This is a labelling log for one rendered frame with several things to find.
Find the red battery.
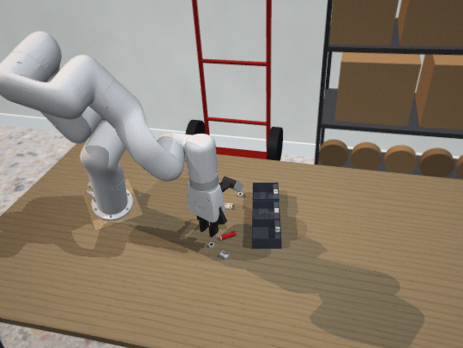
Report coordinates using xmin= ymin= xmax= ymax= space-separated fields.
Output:
xmin=219 ymin=231 xmax=237 ymax=240

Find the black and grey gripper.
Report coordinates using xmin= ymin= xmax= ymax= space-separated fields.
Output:
xmin=187 ymin=181 xmax=227 ymax=237

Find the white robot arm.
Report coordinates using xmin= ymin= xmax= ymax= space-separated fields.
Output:
xmin=0 ymin=31 xmax=244 ymax=220

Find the dark grey rack of three bins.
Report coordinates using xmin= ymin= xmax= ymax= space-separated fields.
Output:
xmin=252 ymin=183 xmax=281 ymax=249

